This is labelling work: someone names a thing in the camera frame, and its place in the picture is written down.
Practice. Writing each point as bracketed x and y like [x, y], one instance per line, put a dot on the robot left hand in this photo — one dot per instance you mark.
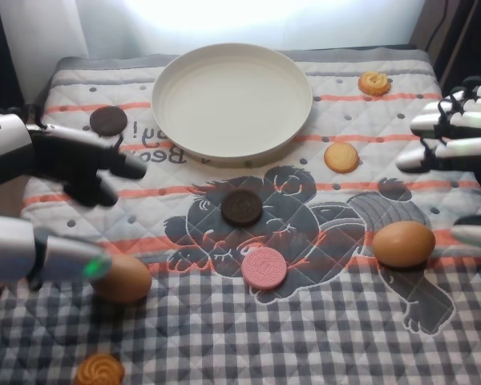
[64, 160]

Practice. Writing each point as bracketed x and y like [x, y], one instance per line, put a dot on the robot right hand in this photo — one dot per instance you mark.
[465, 148]

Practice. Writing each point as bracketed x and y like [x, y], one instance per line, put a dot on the brown egg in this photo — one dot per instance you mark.
[128, 280]
[403, 244]

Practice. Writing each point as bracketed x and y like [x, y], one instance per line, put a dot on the white round plate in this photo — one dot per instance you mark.
[232, 96]

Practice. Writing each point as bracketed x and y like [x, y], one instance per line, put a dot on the plain chocolate round cookie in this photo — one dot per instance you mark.
[107, 120]

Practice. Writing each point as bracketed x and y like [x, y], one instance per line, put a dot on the swirl butter cookie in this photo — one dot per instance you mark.
[374, 83]
[100, 371]

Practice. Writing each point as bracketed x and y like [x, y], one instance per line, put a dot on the round butter cookie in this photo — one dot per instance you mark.
[341, 157]

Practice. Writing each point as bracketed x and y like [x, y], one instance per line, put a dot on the chocolate sandwich cookie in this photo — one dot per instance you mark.
[241, 207]

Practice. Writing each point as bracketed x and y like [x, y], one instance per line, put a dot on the pink sandwich cookie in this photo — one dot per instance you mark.
[263, 267]

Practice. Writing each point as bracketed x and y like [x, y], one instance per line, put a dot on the grey quilt with bear print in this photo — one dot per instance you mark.
[264, 341]

